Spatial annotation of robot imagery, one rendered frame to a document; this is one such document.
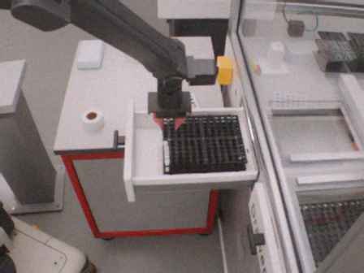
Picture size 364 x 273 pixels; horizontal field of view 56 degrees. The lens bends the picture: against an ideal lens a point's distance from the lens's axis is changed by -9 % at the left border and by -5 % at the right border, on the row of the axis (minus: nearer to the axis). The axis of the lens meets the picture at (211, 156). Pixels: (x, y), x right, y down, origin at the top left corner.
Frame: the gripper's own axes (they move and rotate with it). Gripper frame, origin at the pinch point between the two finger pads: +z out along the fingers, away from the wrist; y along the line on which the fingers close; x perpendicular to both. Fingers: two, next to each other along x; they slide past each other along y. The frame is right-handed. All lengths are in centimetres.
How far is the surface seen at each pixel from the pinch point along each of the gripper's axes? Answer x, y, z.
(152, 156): -1.9, 4.7, 14.6
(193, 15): -82, -13, 18
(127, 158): 5.7, 10.6, 5.4
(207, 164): 6.3, -9.8, 8.0
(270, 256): 34.1, -20.5, 4.6
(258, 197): 19.1, -20.6, 4.5
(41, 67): -156, 92, 104
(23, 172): -37, 68, 71
